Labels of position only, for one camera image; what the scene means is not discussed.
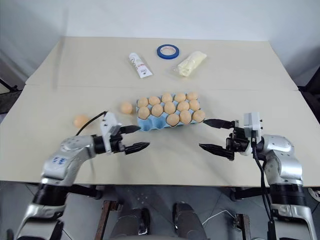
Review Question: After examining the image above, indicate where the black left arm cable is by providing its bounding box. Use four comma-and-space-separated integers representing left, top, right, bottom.
75, 111, 107, 137

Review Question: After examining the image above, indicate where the black table frame strut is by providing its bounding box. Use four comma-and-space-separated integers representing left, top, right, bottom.
66, 184, 104, 201
229, 186, 272, 202

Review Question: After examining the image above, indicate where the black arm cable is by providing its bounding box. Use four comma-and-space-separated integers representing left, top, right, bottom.
75, 111, 107, 137
251, 134, 276, 240

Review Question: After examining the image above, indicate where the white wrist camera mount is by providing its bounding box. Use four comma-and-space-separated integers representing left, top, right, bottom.
243, 112, 264, 137
97, 111, 123, 152

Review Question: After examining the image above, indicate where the clear bag of cream contents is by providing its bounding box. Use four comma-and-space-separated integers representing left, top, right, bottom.
171, 50, 209, 79

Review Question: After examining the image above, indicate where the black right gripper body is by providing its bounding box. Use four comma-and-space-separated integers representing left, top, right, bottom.
225, 126, 251, 161

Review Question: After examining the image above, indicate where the blue egg carton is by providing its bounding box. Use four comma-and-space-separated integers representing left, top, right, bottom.
136, 93, 206, 132

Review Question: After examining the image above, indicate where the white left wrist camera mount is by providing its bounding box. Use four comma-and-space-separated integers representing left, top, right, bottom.
97, 111, 123, 152

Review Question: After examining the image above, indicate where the white printed tube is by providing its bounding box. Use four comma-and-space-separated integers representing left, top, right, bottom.
127, 51, 154, 80

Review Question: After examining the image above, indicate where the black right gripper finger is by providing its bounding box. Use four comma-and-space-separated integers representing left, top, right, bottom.
203, 118, 237, 130
198, 142, 229, 158

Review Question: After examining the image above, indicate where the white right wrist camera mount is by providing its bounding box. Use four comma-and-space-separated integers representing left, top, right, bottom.
243, 112, 264, 137

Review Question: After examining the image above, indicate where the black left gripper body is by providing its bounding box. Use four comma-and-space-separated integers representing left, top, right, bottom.
109, 132, 126, 154

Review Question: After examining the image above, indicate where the dark rounded shape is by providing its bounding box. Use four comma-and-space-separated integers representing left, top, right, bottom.
172, 201, 208, 240

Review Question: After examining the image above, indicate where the black stand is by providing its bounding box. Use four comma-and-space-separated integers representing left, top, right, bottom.
0, 59, 21, 115

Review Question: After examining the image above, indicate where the white floor cable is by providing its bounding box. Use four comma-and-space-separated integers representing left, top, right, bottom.
201, 209, 238, 226

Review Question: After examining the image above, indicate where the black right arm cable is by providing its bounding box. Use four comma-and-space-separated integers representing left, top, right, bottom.
251, 134, 276, 240

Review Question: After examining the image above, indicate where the dark background object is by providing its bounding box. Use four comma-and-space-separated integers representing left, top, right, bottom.
297, 72, 320, 120

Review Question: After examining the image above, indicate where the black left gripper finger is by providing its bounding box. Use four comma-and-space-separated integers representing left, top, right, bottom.
120, 125, 142, 135
124, 141, 151, 155

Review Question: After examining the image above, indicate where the brown wooden post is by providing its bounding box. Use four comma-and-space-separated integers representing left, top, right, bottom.
234, 213, 252, 240
99, 199, 119, 240

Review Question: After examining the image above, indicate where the blue tape roll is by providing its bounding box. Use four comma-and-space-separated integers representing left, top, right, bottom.
156, 44, 181, 61

